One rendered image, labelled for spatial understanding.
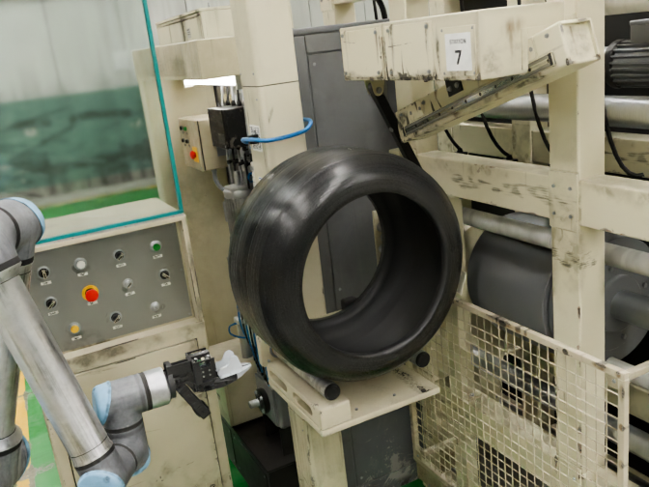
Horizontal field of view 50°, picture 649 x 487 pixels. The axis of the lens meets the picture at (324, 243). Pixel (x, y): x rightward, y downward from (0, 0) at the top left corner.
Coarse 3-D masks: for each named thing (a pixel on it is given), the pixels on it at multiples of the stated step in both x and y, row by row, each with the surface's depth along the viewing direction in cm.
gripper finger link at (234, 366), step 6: (228, 360) 170; (234, 360) 170; (228, 366) 170; (234, 366) 170; (240, 366) 171; (246, 366) 173; (222, 372) 169; (228, 372) 170; (234, 372) 170; (240, 372) 171
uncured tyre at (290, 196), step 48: (288, 192) 163; (336, 192) 162; (384, 192) 201; (432, 192) 175; (240, 240) 173; (288, 240) 160; (384, 240) 207; (432, 240) 198; (240, 288) 173; (288, 288) 161; (384, 288) 208; (432, 288) 197; (288, 336) 165; (336, 336) 203; (384, 336) 199; (432, 336) 185
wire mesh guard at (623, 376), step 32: (576, 352) 163; (480, 384) 201; (512, 384) 188; (576, 384) 166; (416, 416) 240; (576, 416) 168; (416, 448) 245; (608, 448) 161; (448, 480) 231; (512, 480) 198; (544, 480) 186
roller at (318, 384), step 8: (296, 368) 192; (304, 376) 187; (312, 376) 184; (312, 384) 183; (320, 384) 180; (328, 384) 178; (336, 384) 179; (320, 392) 180; (328, 392) 177; (336, 392) 178
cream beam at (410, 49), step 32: (352, 32) 191; (384, 32) 176; (416, 32) 164; (448, 32) 154; (480, 32) 146; (512, 32) 150; (352, 64) 194; (384, 64) 180; (416, 64) 167; (480, 64) 148; (512, 64) 152
